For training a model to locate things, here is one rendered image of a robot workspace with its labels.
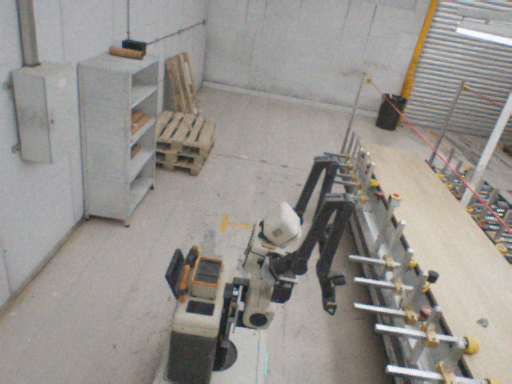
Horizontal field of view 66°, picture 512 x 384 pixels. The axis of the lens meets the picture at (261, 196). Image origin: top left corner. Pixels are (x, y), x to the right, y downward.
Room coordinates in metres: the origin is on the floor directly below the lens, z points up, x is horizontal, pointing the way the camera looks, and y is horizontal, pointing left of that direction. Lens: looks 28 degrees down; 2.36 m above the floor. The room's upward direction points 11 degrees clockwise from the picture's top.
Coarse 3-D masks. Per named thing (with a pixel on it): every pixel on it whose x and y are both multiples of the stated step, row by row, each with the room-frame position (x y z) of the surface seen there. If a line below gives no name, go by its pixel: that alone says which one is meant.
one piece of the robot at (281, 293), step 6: (288, 252) 1.90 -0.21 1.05; (282, 276) 1.68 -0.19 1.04; (288, 276) 1.69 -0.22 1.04; (294, 276) 1.70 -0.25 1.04; (282, 282) 1.64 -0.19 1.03; (288, 282) 1.64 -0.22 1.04; (294, 282) 1.65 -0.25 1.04; (276, 288) 1.64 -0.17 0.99; (282, 288) 1.64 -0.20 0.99; (288, 288) 1.65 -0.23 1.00; (276, 294) 1.64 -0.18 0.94; (282, 294) 1.64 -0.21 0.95; (288, 294) 1.64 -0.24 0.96; (270, 300) 1.64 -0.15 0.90; (276, 300) 1.64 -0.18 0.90; (282, 300) 1.64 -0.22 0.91; (288, 300) 1.64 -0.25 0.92
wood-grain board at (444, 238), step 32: (384, 160) 4.20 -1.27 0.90; (416, 160) 4.40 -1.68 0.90; (384, 192) 3.33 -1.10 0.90; (416, 192) 3.47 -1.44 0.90; (448, 192) 3.62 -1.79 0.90; (416, 224) 2.82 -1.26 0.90; (448, 224) 2.93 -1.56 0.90; (416, 256) 2.35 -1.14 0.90; (448, 256) 2.43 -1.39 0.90; (480, 256) 2.51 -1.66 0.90; (448, 288) 2.05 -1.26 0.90; (480, 288) 2.11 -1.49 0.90; (448, 320) 1.75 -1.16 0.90; (480, 352) 1.54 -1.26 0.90
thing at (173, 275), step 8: (176, 256) 1.79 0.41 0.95; (176, 264) 1.75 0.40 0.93; (184, 264) 1.80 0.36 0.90; (168, 272) 1.65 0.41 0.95; (176, 272) 1.70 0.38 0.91; (168, 280) 1.62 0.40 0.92; (176, 280) 1.67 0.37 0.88; (176, 288) 1.60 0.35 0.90; (184, 288) 1.59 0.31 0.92; (176, 296) 1.63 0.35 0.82
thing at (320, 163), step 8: (320, 160) 1.97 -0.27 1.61; (328, 160) 1.96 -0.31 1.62; (336, 160) 1.97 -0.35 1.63; (312, 168) 1.98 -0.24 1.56; (320, 168) 1.96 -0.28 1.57; (328, 168) 1.96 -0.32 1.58; (312, 176) 1.97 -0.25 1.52; (312, 184) 1.97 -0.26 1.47; (304, 192) 1.96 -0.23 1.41; (312, 192) 1.97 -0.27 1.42; (304, 200) 1.96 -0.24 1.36; (296, 208) 1.96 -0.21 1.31; (304, 208) 1.96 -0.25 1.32
